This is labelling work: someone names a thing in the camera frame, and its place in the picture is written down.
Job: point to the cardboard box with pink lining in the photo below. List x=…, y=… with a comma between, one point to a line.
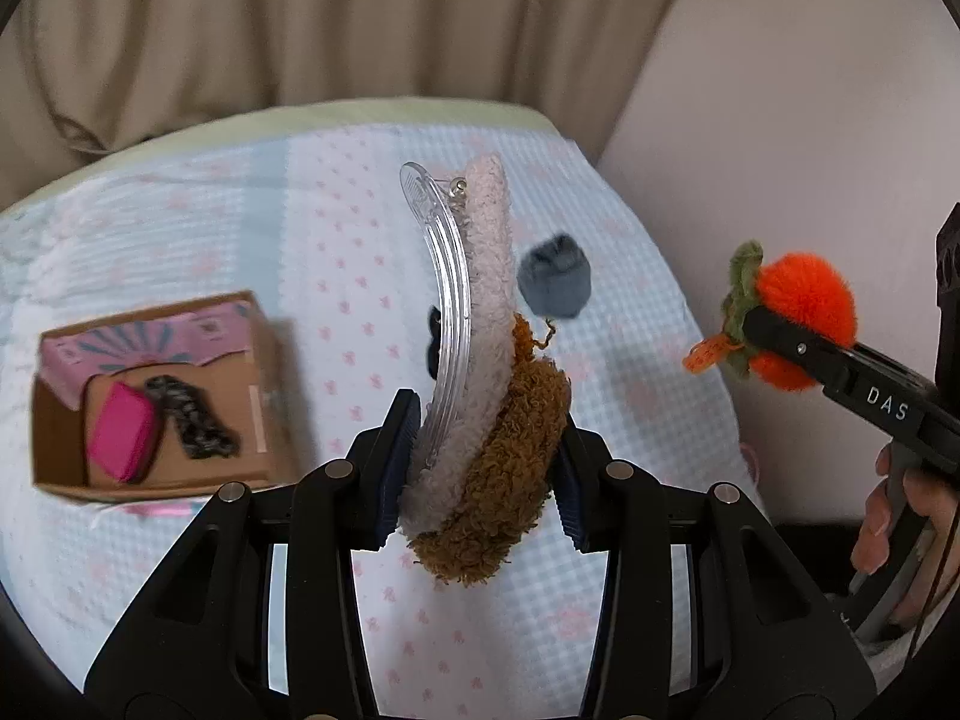
x=223, y=344

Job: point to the black grey scrunchie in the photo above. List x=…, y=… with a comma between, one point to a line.
x=201, y=434

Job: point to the grey fluffy folded cloth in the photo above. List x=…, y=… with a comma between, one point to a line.
x=555, y=278

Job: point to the checkered blue pink bedspread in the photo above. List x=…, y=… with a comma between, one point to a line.
x=304, y=209

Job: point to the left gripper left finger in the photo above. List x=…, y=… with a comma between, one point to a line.
x=253, y=613

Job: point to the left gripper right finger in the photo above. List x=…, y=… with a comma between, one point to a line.
x=705, y=613

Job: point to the beige curtain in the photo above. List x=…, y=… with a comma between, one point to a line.
x=82, y=79

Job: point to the small black cloth item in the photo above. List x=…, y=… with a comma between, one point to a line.
x=434, y=324

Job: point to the right hand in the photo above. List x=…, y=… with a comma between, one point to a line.
x=906, y=555

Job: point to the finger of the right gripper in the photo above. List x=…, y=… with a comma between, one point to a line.
x=810, y=352

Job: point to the orange fluffy pompom keychain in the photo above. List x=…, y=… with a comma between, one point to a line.
x=802, y=288

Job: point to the magenta pouch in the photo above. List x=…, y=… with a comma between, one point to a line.
x=125, y=434

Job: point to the brown white plush hairband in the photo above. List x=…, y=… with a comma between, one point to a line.
x=478, y=478

